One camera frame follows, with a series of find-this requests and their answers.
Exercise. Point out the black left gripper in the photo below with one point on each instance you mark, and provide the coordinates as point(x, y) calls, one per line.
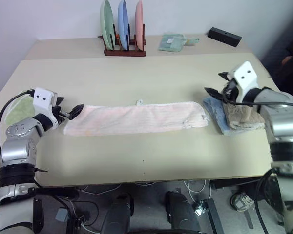
point(60, 114)

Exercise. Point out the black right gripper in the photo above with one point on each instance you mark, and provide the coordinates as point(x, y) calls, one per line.
point(230, 91)

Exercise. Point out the long pink towel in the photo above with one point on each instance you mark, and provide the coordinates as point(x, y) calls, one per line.
point(136, 119)

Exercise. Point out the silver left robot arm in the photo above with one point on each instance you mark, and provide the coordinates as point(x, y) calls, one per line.
point(17, 146)

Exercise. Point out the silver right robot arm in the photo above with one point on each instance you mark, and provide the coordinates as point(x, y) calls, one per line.
point(283, 117)

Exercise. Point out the folded blue towel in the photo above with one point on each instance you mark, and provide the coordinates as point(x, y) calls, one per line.
point(213, 111)

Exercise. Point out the folded brown towel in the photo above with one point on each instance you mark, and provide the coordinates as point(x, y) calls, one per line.
point(241, 117)

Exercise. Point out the light green towel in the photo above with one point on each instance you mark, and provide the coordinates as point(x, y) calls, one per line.
point(22, 109)

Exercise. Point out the person's bare hand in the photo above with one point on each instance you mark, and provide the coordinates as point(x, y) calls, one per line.
point(287, 60)

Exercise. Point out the long black box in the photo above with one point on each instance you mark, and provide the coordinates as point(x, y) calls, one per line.
point(224, 36)

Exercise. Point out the teal folded cloth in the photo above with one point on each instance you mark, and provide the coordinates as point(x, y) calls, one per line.
point(171, 43)

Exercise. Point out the dark wooden plate rack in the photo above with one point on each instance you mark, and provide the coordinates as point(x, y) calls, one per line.
point(124, 52)

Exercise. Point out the green plate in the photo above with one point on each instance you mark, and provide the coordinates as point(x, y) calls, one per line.
point(107, 24)

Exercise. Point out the blue plate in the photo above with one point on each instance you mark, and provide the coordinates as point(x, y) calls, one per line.
point(123, 23)

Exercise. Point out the pink plate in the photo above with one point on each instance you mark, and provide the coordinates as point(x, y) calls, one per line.
point(139, 23)

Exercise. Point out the grey white sneaker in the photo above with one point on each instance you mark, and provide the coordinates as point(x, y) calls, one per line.
point(243, 201)

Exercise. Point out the dark rounded robot leg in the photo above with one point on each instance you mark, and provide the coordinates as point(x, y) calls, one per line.
point(119, 214)
point(182, 214)

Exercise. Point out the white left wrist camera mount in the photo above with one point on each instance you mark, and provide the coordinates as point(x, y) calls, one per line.
point(44, 98)

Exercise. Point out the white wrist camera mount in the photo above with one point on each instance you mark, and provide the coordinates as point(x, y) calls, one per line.
point(245, 74)
point(44, 98)

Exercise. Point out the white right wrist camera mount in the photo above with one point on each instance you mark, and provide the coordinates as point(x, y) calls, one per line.
point(245, 74)

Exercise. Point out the black table frame foot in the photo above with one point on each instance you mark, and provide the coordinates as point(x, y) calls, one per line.
point(213, 215)

